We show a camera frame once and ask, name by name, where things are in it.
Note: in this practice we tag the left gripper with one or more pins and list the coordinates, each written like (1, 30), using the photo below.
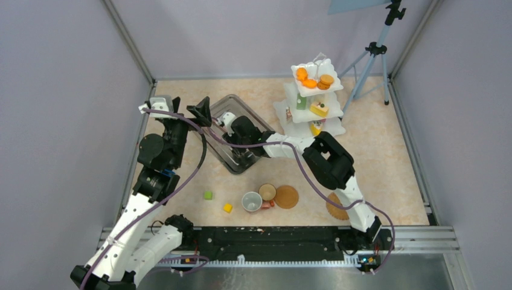
(201, 112)

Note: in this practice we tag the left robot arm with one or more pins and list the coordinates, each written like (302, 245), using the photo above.
(121, 262)

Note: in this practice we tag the yellow cheese cake wedge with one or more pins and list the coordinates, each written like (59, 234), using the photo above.
(316, 127)

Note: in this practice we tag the white strawberry cake slice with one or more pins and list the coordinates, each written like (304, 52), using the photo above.
(288, 115)

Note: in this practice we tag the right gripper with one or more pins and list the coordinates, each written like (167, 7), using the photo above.
(237, 150)

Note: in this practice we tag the orange round macaron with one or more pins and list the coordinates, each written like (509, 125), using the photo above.
(326, 79)

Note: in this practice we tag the light blue tripod stand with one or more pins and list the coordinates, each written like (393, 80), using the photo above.
(374, 49)

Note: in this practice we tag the orange bear cookie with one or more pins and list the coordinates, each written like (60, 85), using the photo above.
(309, 83)

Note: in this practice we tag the ribbed brown round coaster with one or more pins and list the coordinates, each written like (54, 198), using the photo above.
(334, 211)

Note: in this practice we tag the silver metal tray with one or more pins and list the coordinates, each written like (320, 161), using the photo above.
(235, 160)

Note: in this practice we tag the pink-handled metal tongs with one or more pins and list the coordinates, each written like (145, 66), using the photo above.
(216, 128)

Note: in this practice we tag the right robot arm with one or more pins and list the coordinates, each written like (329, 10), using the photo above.
(331, 165)

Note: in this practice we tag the brown cup with red handle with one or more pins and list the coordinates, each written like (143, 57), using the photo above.
(267, 193)

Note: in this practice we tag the green cake cube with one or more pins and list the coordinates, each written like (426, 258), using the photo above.
(301, 102)

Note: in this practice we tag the orange flower cookie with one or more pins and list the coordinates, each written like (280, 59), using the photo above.
(301, 74)

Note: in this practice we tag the white three-tier serving stand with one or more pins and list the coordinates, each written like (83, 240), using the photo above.
(300, 125)

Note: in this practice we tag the grey-white cup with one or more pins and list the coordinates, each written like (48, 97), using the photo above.
(252, 201)

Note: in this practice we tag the smooth brown round coaster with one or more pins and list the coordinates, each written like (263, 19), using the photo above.
(286, 197)

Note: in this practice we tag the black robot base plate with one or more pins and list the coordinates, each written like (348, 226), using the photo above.
(283, 244)

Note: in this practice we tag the brown round cookie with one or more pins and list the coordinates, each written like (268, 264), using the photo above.
(323, 86)

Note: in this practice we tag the yellow cube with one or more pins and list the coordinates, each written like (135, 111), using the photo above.
(227, 208)

